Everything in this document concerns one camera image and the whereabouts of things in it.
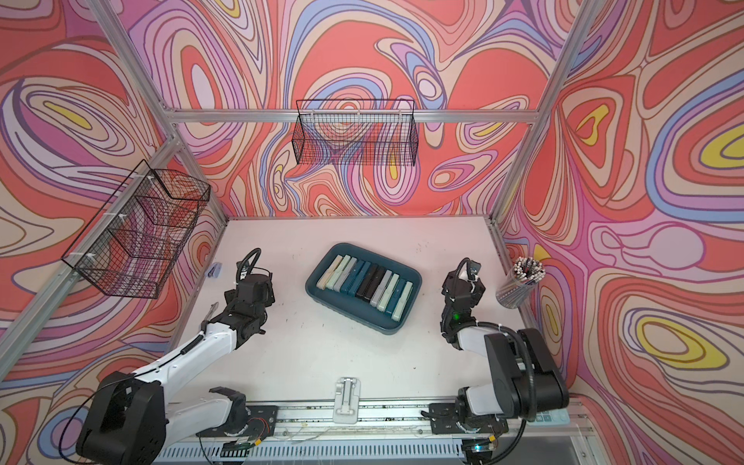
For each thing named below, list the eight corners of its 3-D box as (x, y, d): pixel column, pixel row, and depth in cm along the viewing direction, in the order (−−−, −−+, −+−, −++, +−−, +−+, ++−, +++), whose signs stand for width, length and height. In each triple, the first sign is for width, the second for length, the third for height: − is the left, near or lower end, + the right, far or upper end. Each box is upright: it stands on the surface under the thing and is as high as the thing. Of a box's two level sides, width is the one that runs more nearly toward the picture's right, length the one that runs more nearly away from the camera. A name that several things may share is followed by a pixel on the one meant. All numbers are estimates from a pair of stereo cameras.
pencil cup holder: (498, 309, 96) (520, 278, 82) (492, 288, 102) (511, 256, 87) (523, 309, 96) (549, 278, 82) (516, 288, 102) (539, 256, 87)
